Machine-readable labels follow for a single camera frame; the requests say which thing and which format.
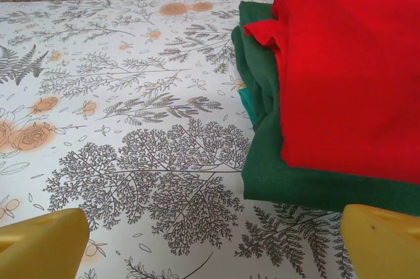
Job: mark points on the red folded t-shirt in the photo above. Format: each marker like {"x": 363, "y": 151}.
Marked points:
{"x": 344, "y": 78}

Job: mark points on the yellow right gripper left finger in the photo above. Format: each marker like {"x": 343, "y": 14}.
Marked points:
{"x": 42, "y": 246}

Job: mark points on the teal folded t-shirt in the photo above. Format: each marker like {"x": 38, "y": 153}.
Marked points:
{"x": 246, "y": 98}

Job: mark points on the dark green folded t-shirt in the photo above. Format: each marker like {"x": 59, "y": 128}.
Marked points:
{"x": 265, "y": 174}

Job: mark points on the floral patterned tablecloth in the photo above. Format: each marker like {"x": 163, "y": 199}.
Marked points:
{"x": 147, "y": 128}

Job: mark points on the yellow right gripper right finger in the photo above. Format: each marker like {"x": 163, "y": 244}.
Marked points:
{"x": 384, "y": 246}

